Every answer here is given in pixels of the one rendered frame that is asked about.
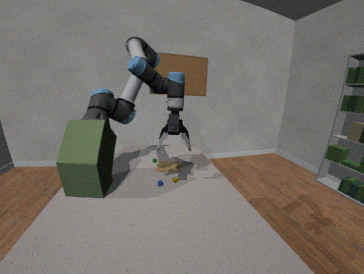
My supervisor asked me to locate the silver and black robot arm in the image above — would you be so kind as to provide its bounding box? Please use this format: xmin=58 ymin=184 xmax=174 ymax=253
xmin=81 ymin=37 xmax=185 ymax=135

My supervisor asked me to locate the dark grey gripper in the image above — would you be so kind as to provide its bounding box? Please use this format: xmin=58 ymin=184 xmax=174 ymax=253
xmin=157 ymin=108 xmax=191 ymax=152

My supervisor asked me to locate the tan flat mat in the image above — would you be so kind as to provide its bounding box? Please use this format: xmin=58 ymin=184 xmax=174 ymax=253
xmin=156 ymin=161 xmax=180 ymax=173

